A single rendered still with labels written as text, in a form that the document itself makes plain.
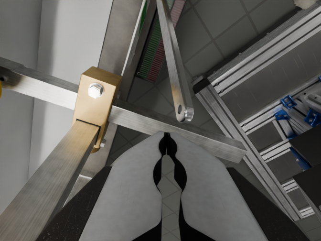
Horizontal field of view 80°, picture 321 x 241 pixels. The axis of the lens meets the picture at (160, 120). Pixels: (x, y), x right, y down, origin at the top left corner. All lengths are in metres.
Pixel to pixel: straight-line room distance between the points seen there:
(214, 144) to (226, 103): 0.71
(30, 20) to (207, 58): 0.87
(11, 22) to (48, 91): 0.19
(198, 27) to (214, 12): 0.10
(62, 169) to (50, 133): 0.43
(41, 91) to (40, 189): 0.16
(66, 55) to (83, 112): 0.26
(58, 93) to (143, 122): 0.13
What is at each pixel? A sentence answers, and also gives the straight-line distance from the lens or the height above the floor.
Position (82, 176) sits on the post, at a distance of 0.58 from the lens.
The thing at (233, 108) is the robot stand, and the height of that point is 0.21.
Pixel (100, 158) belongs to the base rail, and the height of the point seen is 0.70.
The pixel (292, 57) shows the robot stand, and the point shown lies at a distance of 1.09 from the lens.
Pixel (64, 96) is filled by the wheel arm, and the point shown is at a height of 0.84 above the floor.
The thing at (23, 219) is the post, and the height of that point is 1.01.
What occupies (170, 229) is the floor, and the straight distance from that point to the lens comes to 2.08.
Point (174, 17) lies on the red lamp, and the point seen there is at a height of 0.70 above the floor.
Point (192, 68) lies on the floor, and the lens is 1.16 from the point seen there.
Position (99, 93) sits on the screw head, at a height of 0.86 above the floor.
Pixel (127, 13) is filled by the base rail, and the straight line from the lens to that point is 0.41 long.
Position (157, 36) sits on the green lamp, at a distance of 0.41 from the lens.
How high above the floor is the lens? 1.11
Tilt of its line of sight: 62 degrees down
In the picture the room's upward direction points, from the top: 180 degrees counter-clockwise
